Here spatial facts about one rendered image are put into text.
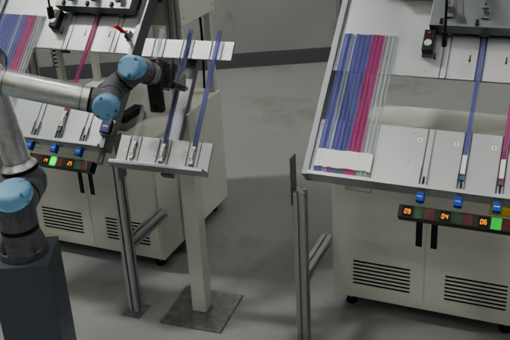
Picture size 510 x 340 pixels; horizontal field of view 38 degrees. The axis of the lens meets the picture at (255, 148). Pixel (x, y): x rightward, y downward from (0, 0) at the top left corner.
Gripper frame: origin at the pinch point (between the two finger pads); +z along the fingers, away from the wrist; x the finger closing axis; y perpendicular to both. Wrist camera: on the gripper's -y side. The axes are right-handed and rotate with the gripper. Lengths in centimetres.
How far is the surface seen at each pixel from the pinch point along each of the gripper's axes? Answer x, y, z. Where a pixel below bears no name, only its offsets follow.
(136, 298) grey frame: 24, -79, 34
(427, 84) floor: -51, 52, 310
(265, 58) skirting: 80, 69, 328
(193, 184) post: -2.6, -31.9, 17.1
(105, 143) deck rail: 27.7, -20.5, 4.4
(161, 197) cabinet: 26, -39, 50
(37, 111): 61, -10, 9
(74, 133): 42.0, -17.9, 6.0
